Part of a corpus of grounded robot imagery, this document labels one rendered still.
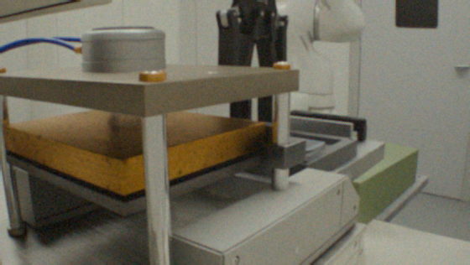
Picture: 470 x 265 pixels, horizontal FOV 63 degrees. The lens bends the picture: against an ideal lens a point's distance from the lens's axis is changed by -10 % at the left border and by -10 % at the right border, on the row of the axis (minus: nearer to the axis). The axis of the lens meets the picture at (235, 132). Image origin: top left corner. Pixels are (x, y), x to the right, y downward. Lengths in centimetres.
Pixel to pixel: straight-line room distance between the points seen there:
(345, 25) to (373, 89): 247
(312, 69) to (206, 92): 83
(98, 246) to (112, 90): 23
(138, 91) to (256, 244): 14
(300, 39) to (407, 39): 239
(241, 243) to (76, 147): 14
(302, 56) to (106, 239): 77
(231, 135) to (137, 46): 11
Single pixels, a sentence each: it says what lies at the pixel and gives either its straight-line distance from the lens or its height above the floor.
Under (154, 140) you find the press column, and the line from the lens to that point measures 25.
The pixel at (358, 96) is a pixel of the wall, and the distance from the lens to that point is 360.
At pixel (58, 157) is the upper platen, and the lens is 35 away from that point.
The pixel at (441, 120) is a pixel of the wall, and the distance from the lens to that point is 339.
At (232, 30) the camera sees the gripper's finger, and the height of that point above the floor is 115.
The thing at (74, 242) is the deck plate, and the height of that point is 93.
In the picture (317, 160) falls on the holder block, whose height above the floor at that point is 99.
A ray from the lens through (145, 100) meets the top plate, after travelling 24.
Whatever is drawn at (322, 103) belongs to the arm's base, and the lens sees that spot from 110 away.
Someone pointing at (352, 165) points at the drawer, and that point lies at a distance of 60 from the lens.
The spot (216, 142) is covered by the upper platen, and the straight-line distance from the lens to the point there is 34.
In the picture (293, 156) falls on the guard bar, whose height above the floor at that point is 103.
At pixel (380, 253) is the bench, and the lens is 84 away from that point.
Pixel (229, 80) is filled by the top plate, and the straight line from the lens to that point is 30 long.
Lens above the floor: 113
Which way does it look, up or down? 12 degrees down
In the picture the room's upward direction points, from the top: straight up
